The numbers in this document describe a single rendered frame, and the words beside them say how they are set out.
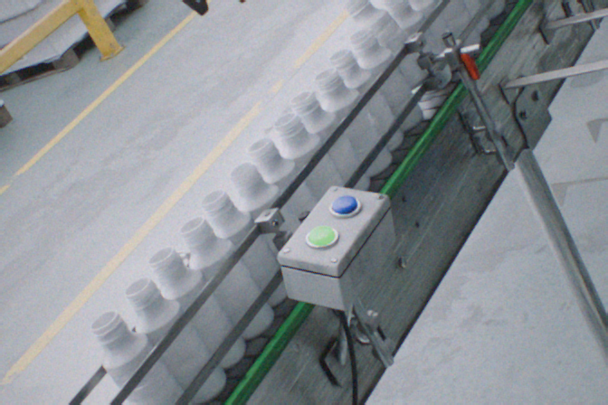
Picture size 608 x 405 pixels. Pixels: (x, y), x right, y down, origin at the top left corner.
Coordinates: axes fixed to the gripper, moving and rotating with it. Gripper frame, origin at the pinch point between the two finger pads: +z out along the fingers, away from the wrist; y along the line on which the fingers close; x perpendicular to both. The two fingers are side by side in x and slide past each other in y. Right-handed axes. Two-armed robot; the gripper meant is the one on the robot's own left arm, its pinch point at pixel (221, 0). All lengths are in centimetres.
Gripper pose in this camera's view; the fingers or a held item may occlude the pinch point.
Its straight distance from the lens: 134.6
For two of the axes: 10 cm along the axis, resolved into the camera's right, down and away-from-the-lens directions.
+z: 4.6, 8.0, 3.9
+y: 7.6, -1.2, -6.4
